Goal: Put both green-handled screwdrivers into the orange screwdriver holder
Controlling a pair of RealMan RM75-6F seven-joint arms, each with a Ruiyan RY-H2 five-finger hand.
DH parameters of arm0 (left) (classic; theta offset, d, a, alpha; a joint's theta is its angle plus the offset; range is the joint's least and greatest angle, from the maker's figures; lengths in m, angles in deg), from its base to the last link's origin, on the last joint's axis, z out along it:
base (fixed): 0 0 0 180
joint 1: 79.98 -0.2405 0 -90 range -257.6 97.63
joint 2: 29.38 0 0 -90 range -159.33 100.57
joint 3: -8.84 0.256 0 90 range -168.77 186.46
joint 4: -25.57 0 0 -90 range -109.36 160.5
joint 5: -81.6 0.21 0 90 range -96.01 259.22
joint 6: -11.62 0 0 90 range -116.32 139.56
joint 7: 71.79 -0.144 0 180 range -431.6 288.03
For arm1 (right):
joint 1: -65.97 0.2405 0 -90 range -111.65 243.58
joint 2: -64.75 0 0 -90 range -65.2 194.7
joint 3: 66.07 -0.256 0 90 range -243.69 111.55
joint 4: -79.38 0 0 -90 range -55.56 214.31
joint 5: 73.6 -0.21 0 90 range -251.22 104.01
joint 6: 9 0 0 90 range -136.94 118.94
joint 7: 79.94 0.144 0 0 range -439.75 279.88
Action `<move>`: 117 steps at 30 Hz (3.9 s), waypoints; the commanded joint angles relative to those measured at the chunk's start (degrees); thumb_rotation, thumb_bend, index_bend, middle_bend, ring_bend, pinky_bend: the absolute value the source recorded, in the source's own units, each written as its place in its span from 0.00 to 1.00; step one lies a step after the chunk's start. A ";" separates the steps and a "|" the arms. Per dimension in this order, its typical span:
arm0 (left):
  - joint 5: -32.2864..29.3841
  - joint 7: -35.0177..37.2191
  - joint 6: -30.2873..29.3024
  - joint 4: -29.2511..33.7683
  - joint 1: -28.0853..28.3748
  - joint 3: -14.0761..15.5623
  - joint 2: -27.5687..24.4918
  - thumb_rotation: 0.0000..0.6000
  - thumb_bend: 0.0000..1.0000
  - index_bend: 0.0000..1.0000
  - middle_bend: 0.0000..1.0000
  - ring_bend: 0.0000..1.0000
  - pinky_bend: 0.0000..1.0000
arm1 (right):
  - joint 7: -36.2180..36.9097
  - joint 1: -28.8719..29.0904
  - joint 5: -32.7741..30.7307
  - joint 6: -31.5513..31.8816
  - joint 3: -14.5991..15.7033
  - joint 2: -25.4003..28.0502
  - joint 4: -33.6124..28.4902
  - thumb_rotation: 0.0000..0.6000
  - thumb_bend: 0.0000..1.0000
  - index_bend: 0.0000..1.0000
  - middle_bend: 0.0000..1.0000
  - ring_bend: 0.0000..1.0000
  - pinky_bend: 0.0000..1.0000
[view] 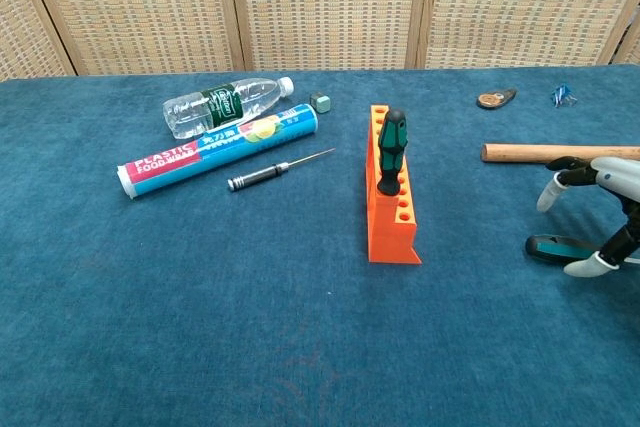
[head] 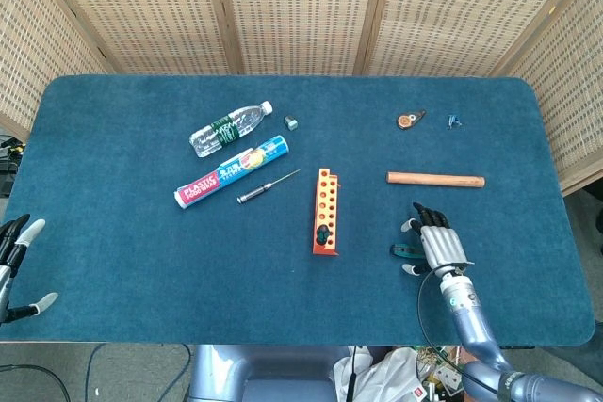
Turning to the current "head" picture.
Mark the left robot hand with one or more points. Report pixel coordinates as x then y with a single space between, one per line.
9 251

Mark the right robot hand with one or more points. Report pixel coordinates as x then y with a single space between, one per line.
443 244

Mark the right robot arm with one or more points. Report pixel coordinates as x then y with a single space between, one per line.
476 326

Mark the orange tool holder rack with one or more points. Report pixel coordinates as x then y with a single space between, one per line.
320 204

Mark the wooden rod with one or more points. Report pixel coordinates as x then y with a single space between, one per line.
433 180

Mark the blue binder clip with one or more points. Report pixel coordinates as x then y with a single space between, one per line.
453 121

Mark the box of small parts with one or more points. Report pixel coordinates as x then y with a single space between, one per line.
445 374

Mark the blue felt table cloth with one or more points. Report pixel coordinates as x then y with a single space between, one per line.
141 270

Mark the white plastic bag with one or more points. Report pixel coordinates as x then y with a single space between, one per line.
391 374

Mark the small grey green cube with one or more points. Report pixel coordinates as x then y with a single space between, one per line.
291 122

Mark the black precision screwdriver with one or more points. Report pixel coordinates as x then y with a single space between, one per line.
254 194

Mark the plastic food wrap roll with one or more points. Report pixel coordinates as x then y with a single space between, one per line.
212 183

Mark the blue grey robot torso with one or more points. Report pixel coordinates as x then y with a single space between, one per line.
245 374

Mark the clear plastic water bottle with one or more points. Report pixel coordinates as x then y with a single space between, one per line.
221 133

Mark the woven folding screen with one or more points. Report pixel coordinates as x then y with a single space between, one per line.
301 6

